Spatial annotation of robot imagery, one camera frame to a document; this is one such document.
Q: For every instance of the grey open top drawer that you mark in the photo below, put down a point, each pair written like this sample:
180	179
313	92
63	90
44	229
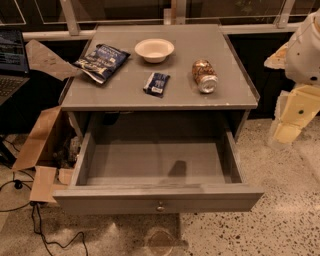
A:
131	175

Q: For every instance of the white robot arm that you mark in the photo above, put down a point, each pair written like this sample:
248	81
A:
300	59

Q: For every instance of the grey cabinet table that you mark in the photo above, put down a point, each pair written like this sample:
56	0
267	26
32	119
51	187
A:
124	90

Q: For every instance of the open laptop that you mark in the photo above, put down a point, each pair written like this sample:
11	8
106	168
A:
14	66

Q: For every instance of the blue chip bag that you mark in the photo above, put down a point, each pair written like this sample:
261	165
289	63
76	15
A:
102	63

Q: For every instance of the brown cardboard box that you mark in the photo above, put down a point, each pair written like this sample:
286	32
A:
52	127

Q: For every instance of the metal drawer knob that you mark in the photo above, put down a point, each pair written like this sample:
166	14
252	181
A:
160	207

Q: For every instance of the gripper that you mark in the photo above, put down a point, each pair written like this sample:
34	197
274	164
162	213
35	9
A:
304	56

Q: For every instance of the white railing frame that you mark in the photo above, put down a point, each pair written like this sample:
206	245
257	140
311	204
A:
56	20

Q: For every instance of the blue rxbar blueberry wrapper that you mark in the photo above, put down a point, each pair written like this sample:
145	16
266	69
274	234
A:
156	84

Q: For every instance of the gold soda can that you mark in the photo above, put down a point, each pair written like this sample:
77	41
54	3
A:
204	76

